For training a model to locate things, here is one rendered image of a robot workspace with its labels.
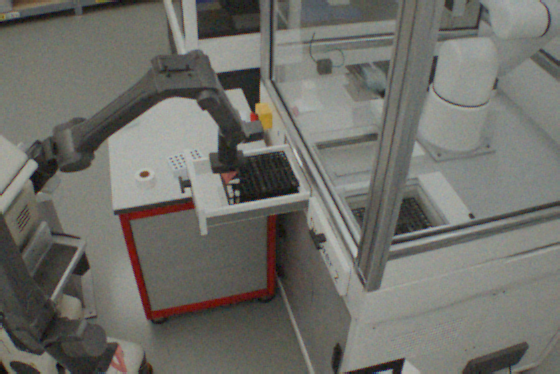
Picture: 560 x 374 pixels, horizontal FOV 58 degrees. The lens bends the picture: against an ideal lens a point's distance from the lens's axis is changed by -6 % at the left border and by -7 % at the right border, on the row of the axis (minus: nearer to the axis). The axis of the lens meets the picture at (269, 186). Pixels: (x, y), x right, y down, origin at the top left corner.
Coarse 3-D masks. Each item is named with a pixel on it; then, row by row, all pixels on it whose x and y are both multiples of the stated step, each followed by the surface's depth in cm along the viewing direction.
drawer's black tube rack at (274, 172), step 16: (256, 160) 174; (272, 160) 174; (240, 176) 168; (256, 176) 168; (272, 176) 168; (288, 176) 169; (240, 192) 163; (256, 192) 163; (272, 192) 168; (288, 192) 167
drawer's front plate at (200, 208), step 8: (184, 152) 172; (192, 168) 166; (192, 176) 164; (192, 184) 161; (192, 192) 168; (200, 192) 158; (200, 200) 156; (200, 208) 154; (200, 216) 155; (200, 224) 157
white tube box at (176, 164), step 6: (192, 150) 194; (198, 150) 194; (174, 156) 192; (180, 156) 192; (192, 156) 192; (198, 156) 192; (168, 162) 189; (174, 162) 189; (180, 162) 189; (174, 168) 187; (180, 168) 186; (174, 174) 186; (180, 174) 188; (186, 174) 189
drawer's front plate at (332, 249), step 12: (312, 204) 156; (312, 216) 158; (324, 216) 152; (324, 228) 148; (336, 240) 145; (324, 252) 152; (336, 252) 142; (336, 264) 143; (336, 276) 145; (348, 276) 139
